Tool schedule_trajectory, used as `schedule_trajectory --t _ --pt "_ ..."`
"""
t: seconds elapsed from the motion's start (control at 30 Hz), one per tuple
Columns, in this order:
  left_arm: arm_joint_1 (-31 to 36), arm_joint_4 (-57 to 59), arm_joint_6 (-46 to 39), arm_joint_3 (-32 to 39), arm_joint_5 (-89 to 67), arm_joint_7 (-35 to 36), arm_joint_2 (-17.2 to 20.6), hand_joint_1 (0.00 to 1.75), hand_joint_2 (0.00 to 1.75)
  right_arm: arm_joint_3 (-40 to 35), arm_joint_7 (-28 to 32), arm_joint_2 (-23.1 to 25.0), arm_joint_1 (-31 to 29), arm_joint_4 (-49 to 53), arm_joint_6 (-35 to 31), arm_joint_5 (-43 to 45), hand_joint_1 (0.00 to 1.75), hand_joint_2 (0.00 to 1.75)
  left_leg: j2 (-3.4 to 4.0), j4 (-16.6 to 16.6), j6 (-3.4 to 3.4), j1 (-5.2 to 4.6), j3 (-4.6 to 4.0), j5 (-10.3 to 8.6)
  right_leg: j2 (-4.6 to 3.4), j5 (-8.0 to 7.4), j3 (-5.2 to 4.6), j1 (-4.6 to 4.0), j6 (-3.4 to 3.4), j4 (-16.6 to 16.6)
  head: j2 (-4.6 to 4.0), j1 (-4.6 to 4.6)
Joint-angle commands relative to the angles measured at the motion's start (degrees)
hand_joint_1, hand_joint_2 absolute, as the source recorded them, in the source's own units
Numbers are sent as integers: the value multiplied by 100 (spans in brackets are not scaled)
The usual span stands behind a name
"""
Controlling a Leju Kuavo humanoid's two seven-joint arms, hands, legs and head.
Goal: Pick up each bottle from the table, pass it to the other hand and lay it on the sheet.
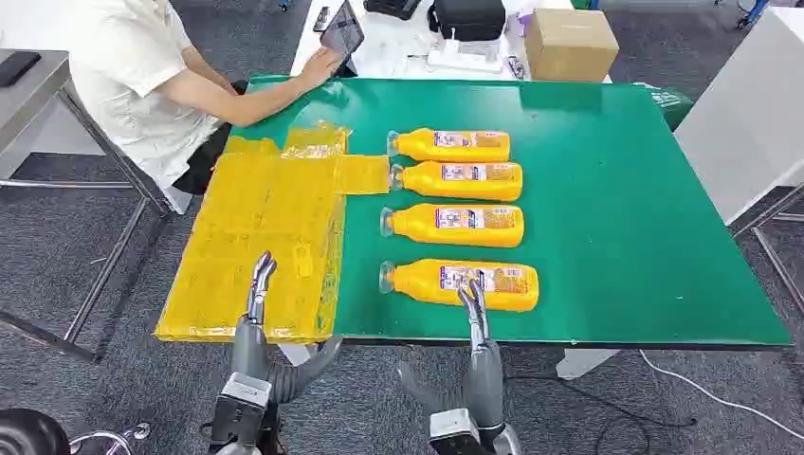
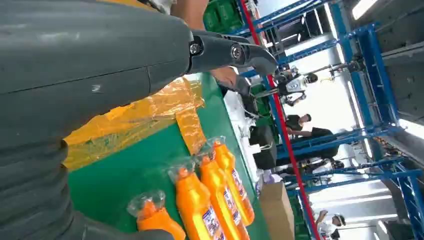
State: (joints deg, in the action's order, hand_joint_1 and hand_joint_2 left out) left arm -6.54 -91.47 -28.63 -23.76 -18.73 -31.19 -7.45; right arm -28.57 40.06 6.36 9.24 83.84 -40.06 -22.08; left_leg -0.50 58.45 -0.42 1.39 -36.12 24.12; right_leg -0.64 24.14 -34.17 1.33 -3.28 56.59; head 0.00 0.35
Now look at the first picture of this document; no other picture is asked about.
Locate silver metal bracket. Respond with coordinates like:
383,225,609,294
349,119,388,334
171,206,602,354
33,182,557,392
67,422,152,455

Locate yellow plastic wrap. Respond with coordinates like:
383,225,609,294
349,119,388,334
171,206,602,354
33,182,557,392
281,120,352,159

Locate black robot foot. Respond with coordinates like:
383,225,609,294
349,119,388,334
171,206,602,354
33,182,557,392
0,408,71,455

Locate green plastic bin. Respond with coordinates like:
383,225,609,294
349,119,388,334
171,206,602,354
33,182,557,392
634,82,695,133

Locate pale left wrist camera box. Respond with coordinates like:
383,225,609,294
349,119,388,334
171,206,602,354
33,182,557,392
209,372,274,448

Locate person's hand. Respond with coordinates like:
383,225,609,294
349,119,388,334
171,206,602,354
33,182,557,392
298,46,344,90

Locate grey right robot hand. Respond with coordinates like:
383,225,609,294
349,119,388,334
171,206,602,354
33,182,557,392
395,279,505,435

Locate black pouch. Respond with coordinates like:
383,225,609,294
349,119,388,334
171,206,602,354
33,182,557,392
362,0,423,21

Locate green table mat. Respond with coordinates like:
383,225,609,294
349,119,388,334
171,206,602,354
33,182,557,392
228,75,793,348

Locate steel table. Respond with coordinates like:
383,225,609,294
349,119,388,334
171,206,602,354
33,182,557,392
0,48,180,364

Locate black tablet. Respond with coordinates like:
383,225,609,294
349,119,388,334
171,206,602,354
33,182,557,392
319,0,366,78

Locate person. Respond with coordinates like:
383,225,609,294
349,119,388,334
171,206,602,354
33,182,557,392
63,0,252,215

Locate white floor cable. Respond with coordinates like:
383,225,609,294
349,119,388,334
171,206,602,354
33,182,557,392
639,350,804,441

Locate orange drink bottle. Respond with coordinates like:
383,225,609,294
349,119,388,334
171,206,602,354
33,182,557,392
377,258,540,314
379,202,525,249
389,160,524,203
386,127,511,164

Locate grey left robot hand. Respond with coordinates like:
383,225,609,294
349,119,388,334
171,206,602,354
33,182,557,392
229,250,344,404

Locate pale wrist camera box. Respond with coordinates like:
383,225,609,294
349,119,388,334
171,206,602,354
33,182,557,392
209,372,274,448
428,409,488,455

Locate white side table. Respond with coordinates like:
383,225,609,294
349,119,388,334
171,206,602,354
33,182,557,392
673,6,804,316

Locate white table leg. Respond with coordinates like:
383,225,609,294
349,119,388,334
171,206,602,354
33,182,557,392
556,348,623,382

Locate brown cardboard box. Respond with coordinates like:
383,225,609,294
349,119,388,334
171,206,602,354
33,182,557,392
524,7,621,84

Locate black phone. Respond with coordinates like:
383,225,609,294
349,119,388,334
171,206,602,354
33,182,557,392
0,51,43,89

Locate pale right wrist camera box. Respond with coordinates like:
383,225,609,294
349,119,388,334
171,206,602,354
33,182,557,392
428,409,488,455

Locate black floor cable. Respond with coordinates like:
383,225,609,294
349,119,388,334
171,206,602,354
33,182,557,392
505,373,699,455

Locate black bag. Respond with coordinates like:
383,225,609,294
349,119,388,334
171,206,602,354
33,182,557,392
428,0,507,44

